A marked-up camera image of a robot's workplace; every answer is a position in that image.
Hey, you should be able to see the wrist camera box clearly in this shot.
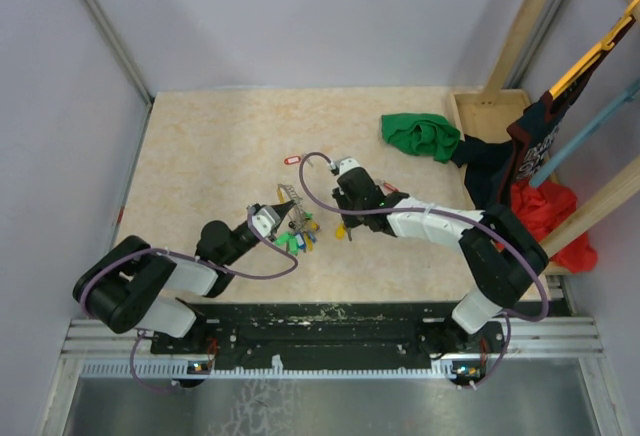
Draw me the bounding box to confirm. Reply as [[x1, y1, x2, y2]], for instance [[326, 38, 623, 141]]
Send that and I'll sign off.
[[329, 157, 360, 177], [247, 205, 281, 238]]

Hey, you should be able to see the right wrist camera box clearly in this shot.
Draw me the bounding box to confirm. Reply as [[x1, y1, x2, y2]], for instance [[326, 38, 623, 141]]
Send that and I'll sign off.
[[329, 157, 360, 177]]

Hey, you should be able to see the large keyring with tagged keys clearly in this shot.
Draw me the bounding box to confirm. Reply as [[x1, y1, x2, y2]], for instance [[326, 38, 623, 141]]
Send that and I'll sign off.
[[275, 184, 320, 257]]

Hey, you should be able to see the wooden rack frame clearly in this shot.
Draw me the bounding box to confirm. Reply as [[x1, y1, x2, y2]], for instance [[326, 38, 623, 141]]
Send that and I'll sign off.
[[449, 0, 639, 257]]

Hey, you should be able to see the light blue hanger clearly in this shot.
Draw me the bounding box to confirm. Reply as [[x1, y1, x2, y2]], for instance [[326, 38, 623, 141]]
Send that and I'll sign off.
[[529, 78, 639, 188]]

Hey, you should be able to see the red cloth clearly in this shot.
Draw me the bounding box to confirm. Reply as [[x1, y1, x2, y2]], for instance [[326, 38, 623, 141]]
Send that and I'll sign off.
[[510, 180, 598, 273]]

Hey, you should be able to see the key with red tag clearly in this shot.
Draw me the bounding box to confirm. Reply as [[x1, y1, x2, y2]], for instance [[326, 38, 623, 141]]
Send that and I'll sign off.
[[283, 153, 306, 166]]

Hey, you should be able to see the key with red fob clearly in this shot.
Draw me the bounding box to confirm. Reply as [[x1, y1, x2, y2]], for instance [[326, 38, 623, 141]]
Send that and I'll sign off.
[[378, 181, 398, 192]]

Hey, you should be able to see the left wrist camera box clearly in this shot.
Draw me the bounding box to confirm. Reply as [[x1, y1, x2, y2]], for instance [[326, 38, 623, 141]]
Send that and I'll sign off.
[[247, 205, 281, 238]]

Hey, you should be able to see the dark navy shirt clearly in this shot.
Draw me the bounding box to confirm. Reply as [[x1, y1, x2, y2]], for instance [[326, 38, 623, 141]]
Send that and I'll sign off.
[[451, 58, 602, 208]]

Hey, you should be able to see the aluminium rail frame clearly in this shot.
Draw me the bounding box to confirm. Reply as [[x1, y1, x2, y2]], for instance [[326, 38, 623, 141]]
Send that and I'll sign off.
[[39, 297, 626, 435]]

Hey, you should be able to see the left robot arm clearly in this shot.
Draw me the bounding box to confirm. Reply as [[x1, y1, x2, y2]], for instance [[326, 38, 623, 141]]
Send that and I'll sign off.
[[72, 200, 295, 353]]

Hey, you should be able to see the purple cable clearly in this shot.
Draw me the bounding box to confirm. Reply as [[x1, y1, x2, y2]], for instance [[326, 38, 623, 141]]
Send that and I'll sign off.
[[79, 205, 300, 395], [298, 152, 550, 390]]

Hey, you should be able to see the grey corner wall post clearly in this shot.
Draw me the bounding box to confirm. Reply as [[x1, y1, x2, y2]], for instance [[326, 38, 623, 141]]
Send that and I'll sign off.
[[80, 0, 154, 108]]

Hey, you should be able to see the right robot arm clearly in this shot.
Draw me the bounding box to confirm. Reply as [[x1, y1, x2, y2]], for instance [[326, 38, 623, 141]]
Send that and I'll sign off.
[[331, 160, 549, 352]]

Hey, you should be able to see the green cloth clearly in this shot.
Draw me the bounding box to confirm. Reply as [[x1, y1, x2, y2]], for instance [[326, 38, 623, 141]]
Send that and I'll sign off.
[[381, 113, 461, 163]]

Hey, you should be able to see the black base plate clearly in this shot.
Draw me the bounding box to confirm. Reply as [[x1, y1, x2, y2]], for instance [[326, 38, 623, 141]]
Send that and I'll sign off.
[[94, 300, 571, 371]]

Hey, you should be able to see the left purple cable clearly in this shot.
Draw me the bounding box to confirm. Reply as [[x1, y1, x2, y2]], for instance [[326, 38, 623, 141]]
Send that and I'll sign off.
[[79, 205, 300, 395]]

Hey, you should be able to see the key with yellow tag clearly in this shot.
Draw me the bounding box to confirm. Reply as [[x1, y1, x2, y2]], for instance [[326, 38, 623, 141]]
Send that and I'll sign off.
[[335, 224, 353, 241]]

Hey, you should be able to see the yellow hanger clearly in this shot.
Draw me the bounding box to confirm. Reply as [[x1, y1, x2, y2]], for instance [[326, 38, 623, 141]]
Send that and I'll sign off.
[[549, 0, 639, 99]]

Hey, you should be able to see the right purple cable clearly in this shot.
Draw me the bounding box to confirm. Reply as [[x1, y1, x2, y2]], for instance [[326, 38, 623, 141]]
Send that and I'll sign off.
[[298, 152, 550, 390]]

